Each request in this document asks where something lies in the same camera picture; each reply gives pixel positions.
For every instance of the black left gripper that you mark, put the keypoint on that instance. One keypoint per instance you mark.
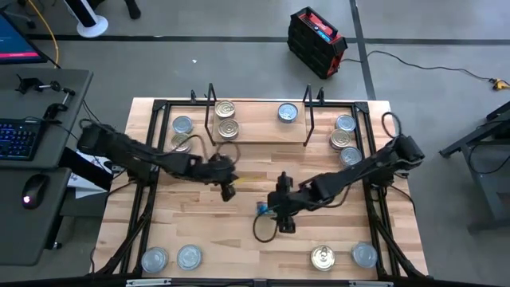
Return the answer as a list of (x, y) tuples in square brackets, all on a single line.
[(219, 171)]

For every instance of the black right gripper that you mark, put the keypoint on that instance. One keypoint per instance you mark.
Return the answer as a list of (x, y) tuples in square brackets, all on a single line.
[(296, 197)]

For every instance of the silver-lid blue label can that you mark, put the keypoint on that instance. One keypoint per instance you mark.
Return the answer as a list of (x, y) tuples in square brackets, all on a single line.
[(350, 156), (288, 112), (261, 208)]

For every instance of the gold-lid blue red can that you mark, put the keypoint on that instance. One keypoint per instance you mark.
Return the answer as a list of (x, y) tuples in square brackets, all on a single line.
[(225, 109), (322, 258), (340, 138), (228, 128), (179, 140)]

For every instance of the silver-lid green label can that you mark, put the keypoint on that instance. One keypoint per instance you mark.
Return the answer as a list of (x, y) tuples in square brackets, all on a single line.
[(364, 254), (345, 123), (183, 124)]

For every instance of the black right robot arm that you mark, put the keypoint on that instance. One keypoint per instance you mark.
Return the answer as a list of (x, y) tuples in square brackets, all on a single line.
[(358, 171)]

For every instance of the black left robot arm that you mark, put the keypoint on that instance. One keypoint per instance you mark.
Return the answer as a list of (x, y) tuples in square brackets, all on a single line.
[(131, 153)]

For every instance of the wooden shelf black metal legs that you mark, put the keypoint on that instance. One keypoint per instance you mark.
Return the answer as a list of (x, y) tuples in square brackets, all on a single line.
[(259, 123)]

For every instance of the red black equipment case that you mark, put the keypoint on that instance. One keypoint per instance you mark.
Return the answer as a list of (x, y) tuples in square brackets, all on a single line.
[(315, 44)]

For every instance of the black box beside table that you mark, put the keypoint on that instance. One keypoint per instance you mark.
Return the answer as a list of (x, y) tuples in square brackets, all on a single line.
[(87, 169)]

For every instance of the white paper sheet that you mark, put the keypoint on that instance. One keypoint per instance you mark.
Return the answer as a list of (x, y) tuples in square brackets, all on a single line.
[(83, 187)]

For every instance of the grey desk surface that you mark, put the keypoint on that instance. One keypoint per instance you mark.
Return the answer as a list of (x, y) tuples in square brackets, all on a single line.
[(24, 235), (56, 147)]

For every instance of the black desk clamp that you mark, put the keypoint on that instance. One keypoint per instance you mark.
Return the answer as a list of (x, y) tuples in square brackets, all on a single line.
[(28, 84), (53, 109)]

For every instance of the person's foot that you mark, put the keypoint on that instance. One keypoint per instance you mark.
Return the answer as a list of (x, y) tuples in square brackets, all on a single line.
[(133, 10)]

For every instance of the black computer mouse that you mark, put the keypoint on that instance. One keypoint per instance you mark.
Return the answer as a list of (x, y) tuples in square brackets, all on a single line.
[(36, 189)]

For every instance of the white round-base stand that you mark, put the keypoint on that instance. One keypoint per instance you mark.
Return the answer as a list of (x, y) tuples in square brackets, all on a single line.
[(93, 26)]

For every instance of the dark grey metal cart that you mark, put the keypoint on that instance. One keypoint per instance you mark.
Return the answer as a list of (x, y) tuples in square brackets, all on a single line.
[(494, 191)]

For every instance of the blue backlit keyboard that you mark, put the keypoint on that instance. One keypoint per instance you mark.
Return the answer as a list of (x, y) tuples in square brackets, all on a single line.
[(18, 139)]

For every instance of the desk computer monitor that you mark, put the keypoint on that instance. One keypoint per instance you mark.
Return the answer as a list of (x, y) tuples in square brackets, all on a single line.
[(16, 44)]

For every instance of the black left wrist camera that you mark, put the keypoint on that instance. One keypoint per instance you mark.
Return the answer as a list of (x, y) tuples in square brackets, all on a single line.
[(228, 193)]

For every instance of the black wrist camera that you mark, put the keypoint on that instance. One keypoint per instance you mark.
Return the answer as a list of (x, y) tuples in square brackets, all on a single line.
[(228, 193), (287, 225)]

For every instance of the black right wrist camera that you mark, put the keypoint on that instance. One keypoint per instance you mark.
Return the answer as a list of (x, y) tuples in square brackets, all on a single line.
[(287, 225)]

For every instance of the black metal table frame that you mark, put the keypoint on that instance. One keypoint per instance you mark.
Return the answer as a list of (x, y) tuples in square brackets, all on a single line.
[(159, 104)]

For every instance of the silver metal edge bracket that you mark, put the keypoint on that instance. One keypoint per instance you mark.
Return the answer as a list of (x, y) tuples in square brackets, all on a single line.
[(147, 282), (370, 284)]

